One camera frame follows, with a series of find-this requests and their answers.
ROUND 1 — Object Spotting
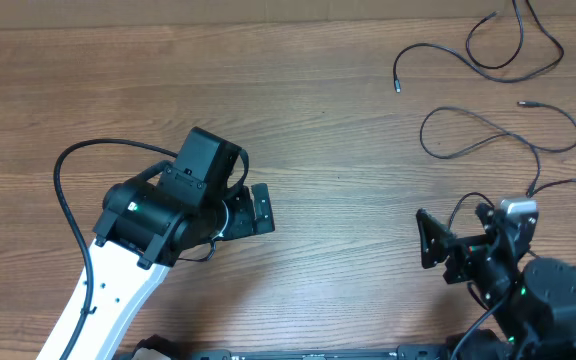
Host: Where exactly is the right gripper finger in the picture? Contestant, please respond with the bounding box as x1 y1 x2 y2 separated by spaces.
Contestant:
415 208 456 269
475 202 494 232

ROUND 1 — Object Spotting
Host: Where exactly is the thin black USB cable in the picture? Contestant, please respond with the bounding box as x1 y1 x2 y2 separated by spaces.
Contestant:
392 0 566 94

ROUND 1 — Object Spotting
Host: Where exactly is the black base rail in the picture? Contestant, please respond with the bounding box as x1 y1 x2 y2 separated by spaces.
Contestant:
111 331 513 360

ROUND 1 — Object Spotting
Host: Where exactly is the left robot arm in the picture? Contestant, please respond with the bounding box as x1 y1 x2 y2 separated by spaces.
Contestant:
39 127 275 359

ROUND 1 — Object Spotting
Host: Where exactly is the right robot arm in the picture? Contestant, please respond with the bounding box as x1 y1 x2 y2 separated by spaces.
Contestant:
416 198 576 359

